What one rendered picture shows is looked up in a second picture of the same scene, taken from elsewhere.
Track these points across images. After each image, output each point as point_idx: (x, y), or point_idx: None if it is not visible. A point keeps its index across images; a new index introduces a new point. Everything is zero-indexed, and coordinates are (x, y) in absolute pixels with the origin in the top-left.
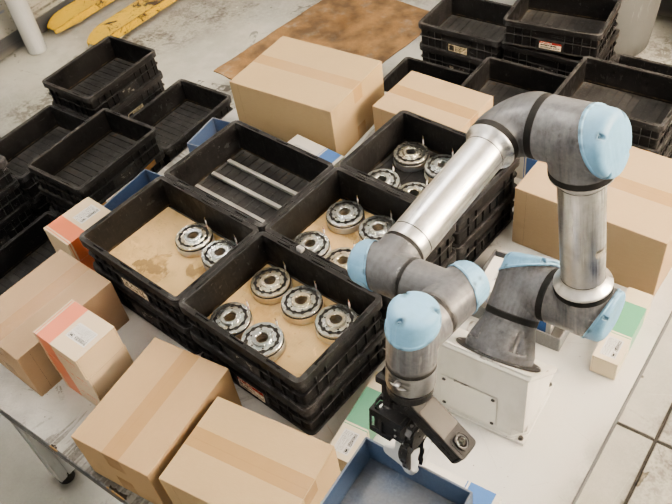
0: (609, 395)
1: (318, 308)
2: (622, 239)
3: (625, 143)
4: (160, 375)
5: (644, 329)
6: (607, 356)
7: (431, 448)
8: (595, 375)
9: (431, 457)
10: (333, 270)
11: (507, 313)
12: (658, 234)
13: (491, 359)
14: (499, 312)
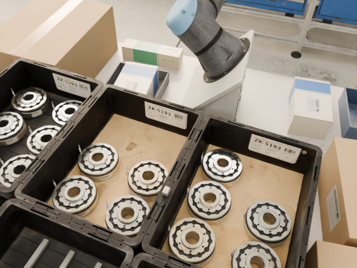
0: (193, 62)
1: (213, 181)
2: (101, 27)
3: None
4: None
5: None
6: (178, 52)
7: (264, 128)
8: (181, 67)
9: (270, 128)
10: (187, 155)
11: (220, 28)
12: (104, 7)
13: (249, 42)
14: (219, 32)
